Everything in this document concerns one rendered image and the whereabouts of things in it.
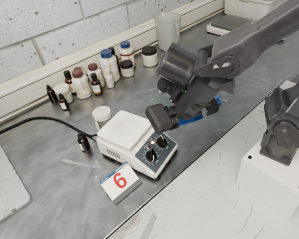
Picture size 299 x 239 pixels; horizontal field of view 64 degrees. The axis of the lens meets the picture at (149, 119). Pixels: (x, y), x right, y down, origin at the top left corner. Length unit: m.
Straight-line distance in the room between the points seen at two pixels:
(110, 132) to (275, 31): 0.46
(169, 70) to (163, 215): 0.34
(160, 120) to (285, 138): 0.24
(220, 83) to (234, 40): 0.08
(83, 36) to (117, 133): 0.56
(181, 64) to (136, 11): 0.82
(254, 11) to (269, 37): 1.12
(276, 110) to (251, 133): 0.30
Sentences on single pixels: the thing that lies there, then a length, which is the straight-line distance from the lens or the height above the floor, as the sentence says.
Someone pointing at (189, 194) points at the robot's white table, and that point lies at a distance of 0.64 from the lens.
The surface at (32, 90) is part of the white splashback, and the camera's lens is 1.04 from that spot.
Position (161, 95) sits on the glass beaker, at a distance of 0.85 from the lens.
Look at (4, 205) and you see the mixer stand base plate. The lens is 0.76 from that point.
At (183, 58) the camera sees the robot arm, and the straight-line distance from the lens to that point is 0.45.
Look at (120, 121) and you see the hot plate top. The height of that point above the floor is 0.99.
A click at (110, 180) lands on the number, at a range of 0.65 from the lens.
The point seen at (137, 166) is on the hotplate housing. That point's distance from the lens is 0.66.
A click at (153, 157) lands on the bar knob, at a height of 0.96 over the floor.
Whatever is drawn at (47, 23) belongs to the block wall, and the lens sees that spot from 1.04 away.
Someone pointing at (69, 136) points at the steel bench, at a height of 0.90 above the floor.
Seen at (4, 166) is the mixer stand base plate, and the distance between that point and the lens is 0.86.
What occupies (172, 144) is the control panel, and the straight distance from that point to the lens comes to 0.70.
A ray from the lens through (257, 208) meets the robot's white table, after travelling 0.65.
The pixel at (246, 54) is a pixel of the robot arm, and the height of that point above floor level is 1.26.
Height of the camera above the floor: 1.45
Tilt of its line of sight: 42 degrees down
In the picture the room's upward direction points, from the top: 8 degrees counter-clockwise
